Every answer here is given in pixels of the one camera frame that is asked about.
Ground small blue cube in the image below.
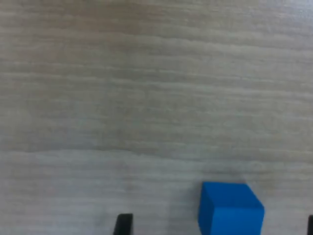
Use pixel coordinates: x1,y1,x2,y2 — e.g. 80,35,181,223
197,181,266,235

